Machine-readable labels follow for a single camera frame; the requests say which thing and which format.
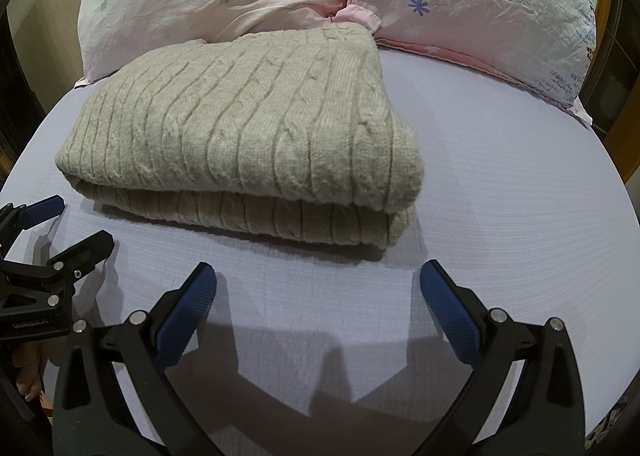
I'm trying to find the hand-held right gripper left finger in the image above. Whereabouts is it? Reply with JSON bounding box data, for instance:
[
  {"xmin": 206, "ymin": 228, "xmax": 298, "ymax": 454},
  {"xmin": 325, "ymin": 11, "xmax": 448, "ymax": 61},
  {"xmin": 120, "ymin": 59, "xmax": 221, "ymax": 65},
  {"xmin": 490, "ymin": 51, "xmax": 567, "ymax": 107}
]
[{"xmin": 54, "ymin": 261, "xmax": 224, "ymax": 456}]

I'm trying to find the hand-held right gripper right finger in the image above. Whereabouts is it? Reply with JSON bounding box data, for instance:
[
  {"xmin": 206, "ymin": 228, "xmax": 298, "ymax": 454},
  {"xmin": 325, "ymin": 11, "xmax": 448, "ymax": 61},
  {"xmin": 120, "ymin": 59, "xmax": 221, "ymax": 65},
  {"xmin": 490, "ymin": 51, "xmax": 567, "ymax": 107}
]
[{"xmin": 417, "ymin": 259, "xmax": 587, "ymax": 456}]

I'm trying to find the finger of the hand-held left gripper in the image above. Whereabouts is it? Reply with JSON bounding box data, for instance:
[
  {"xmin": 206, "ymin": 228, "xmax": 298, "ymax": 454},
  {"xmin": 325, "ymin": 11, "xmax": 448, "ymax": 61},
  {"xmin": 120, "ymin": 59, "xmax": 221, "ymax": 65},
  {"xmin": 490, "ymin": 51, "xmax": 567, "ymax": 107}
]
[
  {"xmin": 0, "ymin": 195, "xmax": 66, "ymax": 250},
  {"xmin": 0, "ymin": 229, "xmax": 116, "ymax": 321}
]

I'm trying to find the beige cable-knit sweater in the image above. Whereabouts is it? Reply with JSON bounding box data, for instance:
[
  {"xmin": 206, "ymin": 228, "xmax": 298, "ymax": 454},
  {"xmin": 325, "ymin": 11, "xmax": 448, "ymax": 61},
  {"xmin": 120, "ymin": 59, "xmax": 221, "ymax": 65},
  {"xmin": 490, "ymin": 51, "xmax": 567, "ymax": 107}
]
[{"xmin": 55, "ymin": 21, "xmax": 425, "ymax": 250}]

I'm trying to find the person's left hand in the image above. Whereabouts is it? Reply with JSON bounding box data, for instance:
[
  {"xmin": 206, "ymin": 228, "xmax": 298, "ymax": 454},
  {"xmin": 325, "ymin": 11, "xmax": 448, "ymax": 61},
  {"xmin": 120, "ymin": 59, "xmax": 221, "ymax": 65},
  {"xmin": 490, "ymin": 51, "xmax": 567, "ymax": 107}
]
[{"xmin": 11, "ymin": 336, "xmax": 49, "ymax": 403}]

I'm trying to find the lavender bed sheet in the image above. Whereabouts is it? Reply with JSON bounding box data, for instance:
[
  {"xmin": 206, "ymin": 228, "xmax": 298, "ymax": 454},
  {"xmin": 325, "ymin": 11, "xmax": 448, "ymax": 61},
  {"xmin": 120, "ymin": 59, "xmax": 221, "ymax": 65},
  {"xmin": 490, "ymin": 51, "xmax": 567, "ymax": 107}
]
[{"xmin": 0, "ymin": 44, "xmax": 640, "ymax": 456}]

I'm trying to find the yellow wooden headboard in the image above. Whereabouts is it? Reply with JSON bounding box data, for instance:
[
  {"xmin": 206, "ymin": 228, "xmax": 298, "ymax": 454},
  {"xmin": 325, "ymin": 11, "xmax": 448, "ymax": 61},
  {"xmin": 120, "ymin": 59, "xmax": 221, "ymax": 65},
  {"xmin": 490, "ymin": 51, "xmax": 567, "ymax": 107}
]
[{"xmin": 582, "ymin": 0, "xmax": 640, "ymax": 182}]

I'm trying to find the pink floral pillow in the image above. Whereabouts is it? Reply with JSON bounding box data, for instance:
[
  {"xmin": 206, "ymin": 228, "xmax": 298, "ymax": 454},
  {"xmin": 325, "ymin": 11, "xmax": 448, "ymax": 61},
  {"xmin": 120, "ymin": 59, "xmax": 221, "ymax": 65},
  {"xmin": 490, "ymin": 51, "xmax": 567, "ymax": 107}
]
[{"xmin": 345, "ymin": 0, "xmax": 599, "ymax": 113}]

